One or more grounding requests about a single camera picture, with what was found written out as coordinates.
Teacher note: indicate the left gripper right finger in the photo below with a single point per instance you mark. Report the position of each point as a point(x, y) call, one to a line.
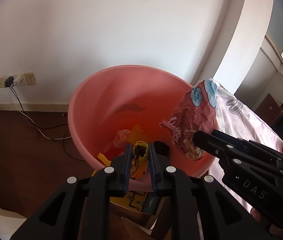
point(200, 208)

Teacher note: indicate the wall power socket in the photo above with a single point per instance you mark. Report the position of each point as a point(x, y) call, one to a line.
point(18, 80)

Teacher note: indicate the yellow plastic bag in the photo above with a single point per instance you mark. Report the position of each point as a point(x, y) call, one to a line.
point(139, 160)

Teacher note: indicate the black foam fruit net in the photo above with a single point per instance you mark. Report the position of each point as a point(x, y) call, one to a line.
point(162, 148)

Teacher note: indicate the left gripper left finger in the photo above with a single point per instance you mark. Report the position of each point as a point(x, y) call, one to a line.
point(79, 209)

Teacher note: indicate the pink floral tablecloth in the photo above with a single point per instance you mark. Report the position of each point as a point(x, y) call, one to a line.
point(237, 120)

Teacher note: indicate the person right hand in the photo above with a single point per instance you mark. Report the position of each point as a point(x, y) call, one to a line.
point(261, 217)

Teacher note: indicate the pink plastic basin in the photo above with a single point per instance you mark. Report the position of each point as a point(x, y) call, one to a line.
point(120, 97)

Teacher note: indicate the orange white plastic bag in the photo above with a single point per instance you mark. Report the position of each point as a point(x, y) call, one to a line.
point(124, 137)

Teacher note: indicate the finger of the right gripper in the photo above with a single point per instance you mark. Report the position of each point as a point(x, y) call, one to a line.
point(226, 148)

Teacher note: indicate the red snack bag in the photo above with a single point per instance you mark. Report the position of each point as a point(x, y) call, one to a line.
point(195, 112)

